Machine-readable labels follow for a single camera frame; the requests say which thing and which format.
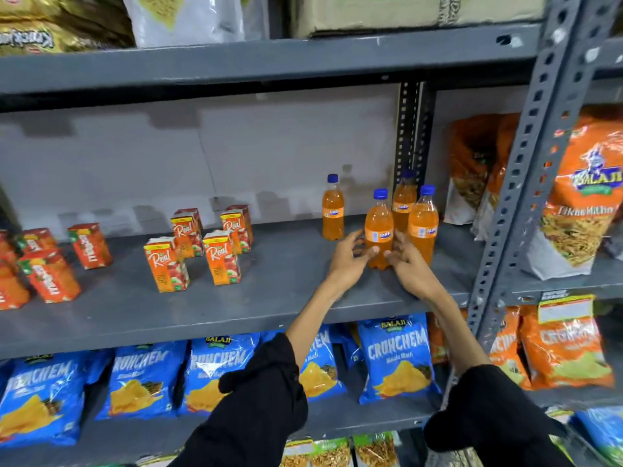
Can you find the person's right hand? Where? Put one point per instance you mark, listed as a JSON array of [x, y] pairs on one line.
[[416, 274]]

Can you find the person's left hand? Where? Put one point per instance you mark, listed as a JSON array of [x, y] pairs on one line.
[[346, 267]]

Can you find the person's right thumb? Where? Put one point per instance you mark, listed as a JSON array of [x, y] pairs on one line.
[[392, 260]]

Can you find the person's left thumb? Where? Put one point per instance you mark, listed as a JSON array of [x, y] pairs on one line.
[[369, 253]]

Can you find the orange soda bottle blue cap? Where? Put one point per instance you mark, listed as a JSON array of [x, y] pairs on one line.
[[404, 201], [379, 223], [424, 228], [333, 213]]

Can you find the person's left forearm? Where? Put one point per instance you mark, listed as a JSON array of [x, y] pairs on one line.
[[272, 384]]

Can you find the person's right forearm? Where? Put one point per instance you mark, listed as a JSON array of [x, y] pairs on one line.
[[479, 384]]

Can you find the orange chips packet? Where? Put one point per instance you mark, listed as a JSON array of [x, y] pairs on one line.
[[436, 340], [564, 352], [508, 355]]

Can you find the orange juice carton yellow top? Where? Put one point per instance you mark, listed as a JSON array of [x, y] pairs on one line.
[[165, 267], [221, 260], [187, 233], [237, 228]]

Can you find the yellow white shelf label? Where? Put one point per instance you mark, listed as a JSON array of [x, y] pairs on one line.
[[565, 309]]

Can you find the green white noodle snack packet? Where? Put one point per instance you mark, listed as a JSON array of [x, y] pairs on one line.
[[375, 449], [332, 453], [296, 456]]

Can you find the large orange namkeen packet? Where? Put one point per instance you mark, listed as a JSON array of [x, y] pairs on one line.
[[581, 199]]

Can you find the grey metal shelf rack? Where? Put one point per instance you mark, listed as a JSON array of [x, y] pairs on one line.
[[272, 60]]

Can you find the brown cardboard box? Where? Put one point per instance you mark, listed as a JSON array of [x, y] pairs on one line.
[[413, 12]]

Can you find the row of blue snack packets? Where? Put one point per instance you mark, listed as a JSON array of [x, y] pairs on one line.
[[141, 384]]

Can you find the blue chips bag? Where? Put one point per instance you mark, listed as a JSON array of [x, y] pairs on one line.
[[603, 430]]

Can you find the red orange mango drink carton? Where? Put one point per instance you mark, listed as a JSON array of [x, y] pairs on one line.
[[90, 246], [49, 278], [36, 239], [10, 289], [6, 250]]

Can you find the gold snack packet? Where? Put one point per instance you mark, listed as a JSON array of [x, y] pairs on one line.
[[53, 38], [58, 7]]

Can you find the dark perforated rear post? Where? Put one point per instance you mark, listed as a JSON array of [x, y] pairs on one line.
[[413, 126]]

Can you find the perforated grey metal upright post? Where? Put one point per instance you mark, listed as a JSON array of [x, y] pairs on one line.
[[530, 140]]

